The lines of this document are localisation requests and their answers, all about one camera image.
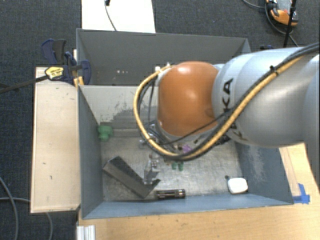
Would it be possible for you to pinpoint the grey metal bin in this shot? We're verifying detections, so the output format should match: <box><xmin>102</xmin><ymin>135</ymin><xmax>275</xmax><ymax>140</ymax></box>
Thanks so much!
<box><xmin>75</xmin><ymin>28</ymin><xmax>295</xmax><ymax>220</ymax></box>

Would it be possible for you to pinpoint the green toy animal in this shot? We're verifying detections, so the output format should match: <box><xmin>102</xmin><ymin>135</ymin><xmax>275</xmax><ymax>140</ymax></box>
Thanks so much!
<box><xmin>97</xmin><ymin>124</ymin><xmax>114</xmax><ymax>142</ymax></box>

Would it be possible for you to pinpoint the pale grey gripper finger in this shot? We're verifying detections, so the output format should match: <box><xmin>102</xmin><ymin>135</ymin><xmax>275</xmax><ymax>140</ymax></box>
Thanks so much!
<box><xmin>151</xmin><ymin>162</ymin><xmax>161</xmax><ymax>184</ymax></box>
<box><xmin>143</xmin><ymin>162</ymin><xmax>153</xmax><ymax>185</ymax></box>

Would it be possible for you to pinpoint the black cylindrical tube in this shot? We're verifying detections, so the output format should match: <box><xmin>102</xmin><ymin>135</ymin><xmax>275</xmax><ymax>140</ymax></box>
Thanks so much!
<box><xmin>155</xmin><ymin>188</ymin><xmax>187</xmax><ymax>200</ymax></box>

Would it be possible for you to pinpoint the pale wood board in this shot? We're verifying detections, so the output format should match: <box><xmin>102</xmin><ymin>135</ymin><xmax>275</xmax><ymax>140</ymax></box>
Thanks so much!
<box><xmin>29</xmin><ymin>66</ymin><xmax>82</xmax><ymax>214</ymax></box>

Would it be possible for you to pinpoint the white rounded square pad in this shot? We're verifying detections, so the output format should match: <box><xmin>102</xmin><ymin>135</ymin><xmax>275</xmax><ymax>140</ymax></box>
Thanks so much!
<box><xmin>224</xmin><ymin>175</ymin><xmax>249</xmax><ymax>195</ymax></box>

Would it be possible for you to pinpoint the dark green flat block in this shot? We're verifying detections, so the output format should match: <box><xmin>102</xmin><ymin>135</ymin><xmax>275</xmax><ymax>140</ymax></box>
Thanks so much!
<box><xmin>102</xmin><ymin>155</ymin><xmax>161</xmax><ymax>200</ymax></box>

